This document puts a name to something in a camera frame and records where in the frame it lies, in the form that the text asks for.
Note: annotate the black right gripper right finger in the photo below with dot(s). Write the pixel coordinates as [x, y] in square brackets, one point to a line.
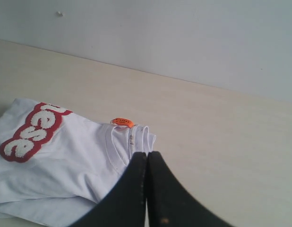
[169, 204]

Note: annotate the orange clothing tag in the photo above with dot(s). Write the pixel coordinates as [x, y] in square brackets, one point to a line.
[122, 122]

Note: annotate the white wall hook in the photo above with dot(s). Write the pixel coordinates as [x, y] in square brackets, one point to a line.
[60, 14]

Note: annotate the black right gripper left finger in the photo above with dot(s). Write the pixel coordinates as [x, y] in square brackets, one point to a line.
[125, 204]

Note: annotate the white t-shirt red lettering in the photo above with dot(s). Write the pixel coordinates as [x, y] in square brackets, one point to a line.
[55, 165]

